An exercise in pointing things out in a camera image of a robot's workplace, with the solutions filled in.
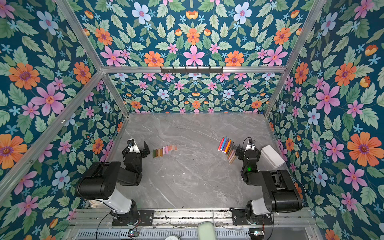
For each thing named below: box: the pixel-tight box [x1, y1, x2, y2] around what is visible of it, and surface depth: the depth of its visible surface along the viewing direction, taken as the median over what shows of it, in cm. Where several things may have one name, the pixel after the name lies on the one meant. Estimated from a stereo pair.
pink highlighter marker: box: [217, 137, 225, 152], surface depth 103 cm
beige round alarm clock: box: [88, 200, 102, 209], surface depth 78 cm
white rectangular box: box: [260, 144, 285, 168], surface depth 93 cm
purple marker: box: [221, 138, 230, 153], surface depth 103 cm
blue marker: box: [220, 136, 227, 151], surface depth 103 cm
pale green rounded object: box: [197, 221, 217, 240], surface depth 69 cm
